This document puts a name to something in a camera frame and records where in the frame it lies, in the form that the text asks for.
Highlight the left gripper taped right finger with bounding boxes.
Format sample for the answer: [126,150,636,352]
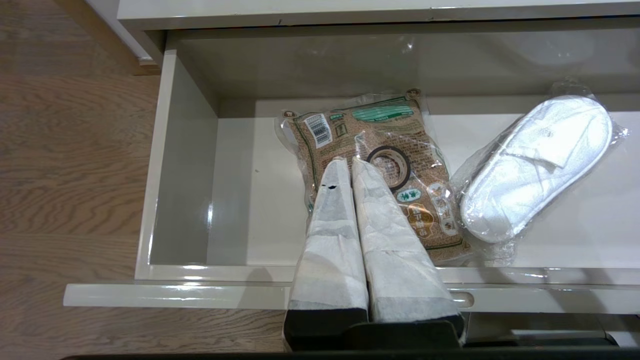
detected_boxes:
[351,156,465,347]

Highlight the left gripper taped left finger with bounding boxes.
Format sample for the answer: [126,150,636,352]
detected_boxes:
[283,156,371,352]

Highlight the white glossy drawer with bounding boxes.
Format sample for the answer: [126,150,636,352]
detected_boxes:
[63,17,640,316]

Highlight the white glossy drawer cabinet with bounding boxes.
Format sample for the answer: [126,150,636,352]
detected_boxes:
[117,0,640,76]

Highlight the black tape roll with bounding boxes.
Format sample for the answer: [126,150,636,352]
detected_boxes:
[365,145,412,192]

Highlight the brown printed snack bag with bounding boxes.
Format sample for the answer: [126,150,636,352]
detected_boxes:
[275,88,474,267]

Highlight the white slippers in clear bag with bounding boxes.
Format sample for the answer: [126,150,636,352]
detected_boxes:
[449,76,631,267]

